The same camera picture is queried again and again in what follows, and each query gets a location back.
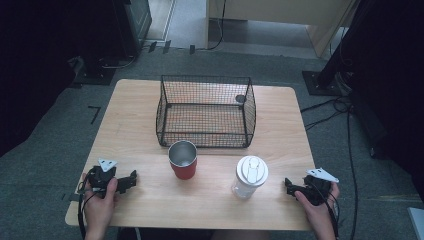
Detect dark curtain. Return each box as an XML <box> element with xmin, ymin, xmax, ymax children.
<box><xmin>0</xmin><ymin>0</ymin><xmax>129</xmax><ymax>158</ymax></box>
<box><xmin>324</xmin><ymin>0</ymin><xmax>424</xmax><ymax>201</ymax></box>

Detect person's right hand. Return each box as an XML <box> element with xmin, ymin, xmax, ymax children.
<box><xmin>294</xmin><ymin>181</ymin><xmax>341</xmax><ymax>232</ymax></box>

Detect white flat object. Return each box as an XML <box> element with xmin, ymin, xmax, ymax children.
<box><xmin>406</xmin><ymin>206</ymin><xmax>424</xmax><ymax>240</ymax></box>

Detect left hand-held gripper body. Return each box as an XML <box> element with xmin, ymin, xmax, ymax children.
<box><xmin>85</xmin><ymin>157</ymin><xmax>119</xmax><ymax>198</ymax></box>

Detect black stand base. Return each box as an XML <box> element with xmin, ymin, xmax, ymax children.
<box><xmin>73</xmin><ymin>55</ymin><xmax>117</xmax><ymax>87</ymax></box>
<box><xmin>301</xmin><ymin>69</ymin><xmax>353</xmax><ymax>98</ymax></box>

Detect dark cabinet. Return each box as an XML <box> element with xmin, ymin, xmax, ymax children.
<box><xmin>112</xmin><ymin>0</ymin><xmax>153</xmax><ymax>58</ymax></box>

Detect right hand-held gripper black cable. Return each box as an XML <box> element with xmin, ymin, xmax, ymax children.
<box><xmin>308</xmin><ymin>183</ymin><xmax>341</xmax><ymax>240</ymax></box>

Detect white bottle with lid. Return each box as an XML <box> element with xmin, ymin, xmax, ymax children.
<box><xmin>231</xmin><ymin>155</ymin><xmax>270</xmax><ymax>201</ymax></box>

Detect light wooden cabinet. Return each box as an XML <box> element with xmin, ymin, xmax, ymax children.
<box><xmin>205</xmin><ymin>0</ymin><xmax>360</xmax><ymax>58</ymax></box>

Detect black wire mesh basket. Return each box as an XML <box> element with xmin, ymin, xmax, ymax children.
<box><xmin>155</xmin><ymin>74</ymin><xmax>257</xmax><ymax>149</ymax></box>

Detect person's left hand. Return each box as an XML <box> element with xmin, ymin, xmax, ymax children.
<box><xmin>81</xmin><ymin>172</ymin><xmax>120</xmax><ymax>232</ymax></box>

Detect hand-held gripper black cable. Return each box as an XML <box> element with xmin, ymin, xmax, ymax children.
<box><xmin>308</xmin><ymin>183</ymin><xmax>341</xmax><ymax>240</ymax></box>
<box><xmin>76</xmin><ymin>171</ymin><xmax>98</xmax><ymax>240</ymax></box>

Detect black cable by cabinet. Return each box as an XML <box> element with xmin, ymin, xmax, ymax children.
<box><xmin>195</xmin><ymin>0</ymin><xmax>228</xmax><ymax>52</ymax></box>

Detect left hand-held gripper black cable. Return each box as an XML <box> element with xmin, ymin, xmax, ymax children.
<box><xmin>76</xmin><ymin>171</ymin><xmax>98</xmax><ymax>240</ymax></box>

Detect red cup with steel inside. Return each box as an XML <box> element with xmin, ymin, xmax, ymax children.
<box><xmin>167</xmin><ymin>139</ymin><xmax>199</xmax><ymax>181</ymax></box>

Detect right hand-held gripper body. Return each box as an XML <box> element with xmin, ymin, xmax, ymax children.
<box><xmin>301</xmin><ymin>167</ymin><xmax>341</xmax><ymax>207</ymax></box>

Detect looped black floor cables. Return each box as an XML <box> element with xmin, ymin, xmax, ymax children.
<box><xmin>299</xmin><ymin>95</ymin><xmax>353</xmax><ymax>132</ymax></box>

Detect thin black floor cable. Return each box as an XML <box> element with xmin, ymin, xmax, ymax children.
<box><xmin>100</xmin><ymin>53</ymin><xmax>139</xmax><ymax>70</ymax></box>

